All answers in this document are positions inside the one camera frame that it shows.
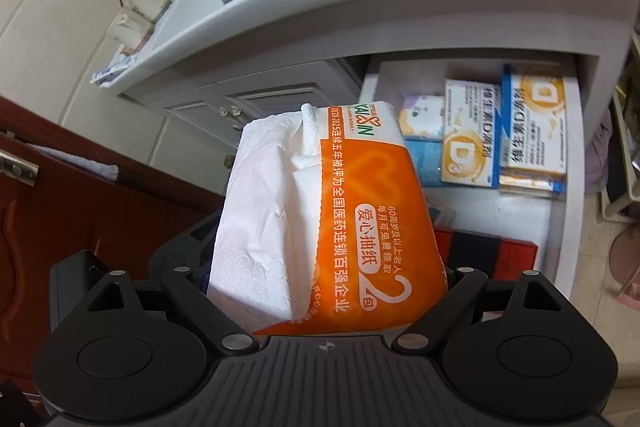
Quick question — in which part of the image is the white storage rack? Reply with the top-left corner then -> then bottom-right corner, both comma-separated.
600,31 -> 640,224

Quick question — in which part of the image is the red wooden door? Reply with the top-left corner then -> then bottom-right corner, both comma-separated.
0,96 -> 227,384

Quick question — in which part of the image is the navy flat case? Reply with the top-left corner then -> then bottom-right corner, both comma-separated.
447,231 -> 502,269

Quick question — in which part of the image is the toothpaste tube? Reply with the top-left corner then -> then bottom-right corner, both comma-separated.
89,56 -> 137,86

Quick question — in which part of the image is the grey drawer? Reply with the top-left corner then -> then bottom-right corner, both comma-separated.
357,52 -> 602,304

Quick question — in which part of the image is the blue yellow medicine box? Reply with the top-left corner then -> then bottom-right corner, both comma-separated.
498,64 -> 569,196

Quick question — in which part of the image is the wide grey cabinet door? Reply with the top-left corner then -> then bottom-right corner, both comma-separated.
225,77 -> 362,142

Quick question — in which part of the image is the light blue packet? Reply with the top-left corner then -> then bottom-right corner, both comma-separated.
404,138 -> 447,188

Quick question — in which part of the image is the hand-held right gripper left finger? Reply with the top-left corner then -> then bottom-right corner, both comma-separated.
85,268 -> 260,354

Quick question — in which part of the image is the purple patterned tissue packet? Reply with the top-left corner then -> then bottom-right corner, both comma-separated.
402,94 -> 447,140

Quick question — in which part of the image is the grey vanity cabinet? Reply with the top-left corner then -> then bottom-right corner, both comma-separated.
120,55 -> 372,168

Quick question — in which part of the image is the pink plastic basin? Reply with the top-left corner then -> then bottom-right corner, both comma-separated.
609,226 -> 640,304

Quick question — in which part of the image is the white yellow medicine box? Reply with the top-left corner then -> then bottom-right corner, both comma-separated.
440,79 -> 504,188

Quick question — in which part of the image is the orange tissue pack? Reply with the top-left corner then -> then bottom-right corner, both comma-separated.
206,102 -> 449,338

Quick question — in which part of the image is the pale hanging towel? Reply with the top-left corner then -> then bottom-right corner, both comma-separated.
29,144 -> 120,182

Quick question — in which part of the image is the red flat box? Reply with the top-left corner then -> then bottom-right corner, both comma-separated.
432,227 -> 540,274

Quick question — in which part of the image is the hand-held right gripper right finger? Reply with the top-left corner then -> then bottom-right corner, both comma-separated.
392,264 -> 559,352

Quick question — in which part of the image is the metal door latch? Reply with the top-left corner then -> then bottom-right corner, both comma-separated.
0,149 -> 40,186

